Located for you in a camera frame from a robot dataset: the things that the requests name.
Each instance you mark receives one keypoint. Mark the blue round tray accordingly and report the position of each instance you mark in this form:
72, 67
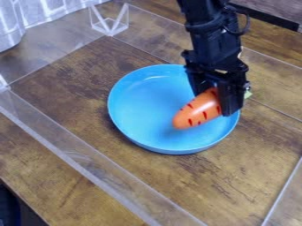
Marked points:
143, 101

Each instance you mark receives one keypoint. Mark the dark wooden bar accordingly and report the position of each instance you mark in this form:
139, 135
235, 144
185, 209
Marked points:
279, 12

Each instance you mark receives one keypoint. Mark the clear acrylic enclosure wall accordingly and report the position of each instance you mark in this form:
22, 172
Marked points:
73, 167

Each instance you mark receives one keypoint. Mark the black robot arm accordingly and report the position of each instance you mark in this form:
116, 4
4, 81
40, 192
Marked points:
203, 11

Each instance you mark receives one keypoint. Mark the white grey checked curtain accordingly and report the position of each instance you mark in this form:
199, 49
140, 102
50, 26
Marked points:
21, 14

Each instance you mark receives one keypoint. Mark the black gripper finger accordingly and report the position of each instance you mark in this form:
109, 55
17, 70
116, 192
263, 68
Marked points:
231, 91
200, 80

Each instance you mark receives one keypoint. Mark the orange toy carrot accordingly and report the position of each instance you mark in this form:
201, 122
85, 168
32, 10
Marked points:
200, 110

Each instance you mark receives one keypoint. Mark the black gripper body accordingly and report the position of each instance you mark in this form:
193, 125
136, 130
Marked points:
216, 47

